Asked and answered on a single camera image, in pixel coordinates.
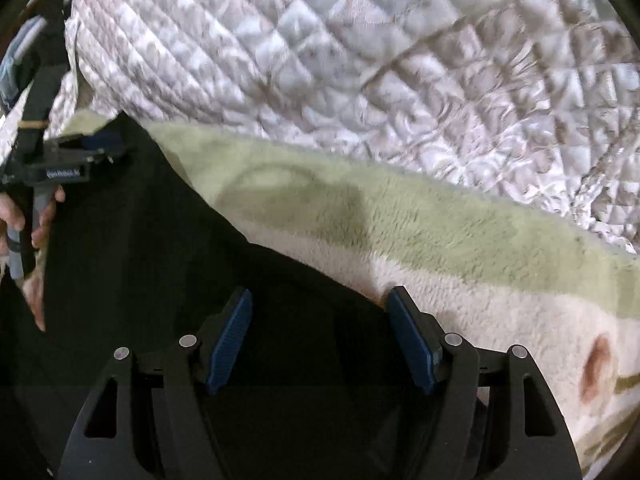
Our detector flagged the grey blue garment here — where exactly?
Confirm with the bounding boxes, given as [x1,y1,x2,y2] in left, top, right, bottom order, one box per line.
[0,15,48,116]

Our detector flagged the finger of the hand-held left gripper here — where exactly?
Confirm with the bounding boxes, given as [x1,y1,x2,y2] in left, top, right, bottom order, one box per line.
[87,150,133,167]
[55,127,128,153]

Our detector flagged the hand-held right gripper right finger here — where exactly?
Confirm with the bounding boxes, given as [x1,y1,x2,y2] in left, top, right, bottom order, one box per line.
[387,286,583,480]

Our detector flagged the person's left hand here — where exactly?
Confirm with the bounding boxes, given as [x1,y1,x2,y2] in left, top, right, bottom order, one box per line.
[0,185,68,271]

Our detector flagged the quilted floral bedspread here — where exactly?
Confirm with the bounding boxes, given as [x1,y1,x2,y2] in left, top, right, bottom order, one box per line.
[0,0,640,256]

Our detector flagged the green cream fleece blanket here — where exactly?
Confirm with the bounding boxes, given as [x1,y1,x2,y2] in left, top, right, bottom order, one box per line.
[45,110,640,480]

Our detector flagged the black pants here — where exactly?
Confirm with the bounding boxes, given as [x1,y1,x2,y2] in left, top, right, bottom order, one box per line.
[0,112,396,480]

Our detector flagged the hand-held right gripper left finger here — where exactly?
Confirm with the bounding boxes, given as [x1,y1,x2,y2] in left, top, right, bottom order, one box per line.
[57,287,253,480]

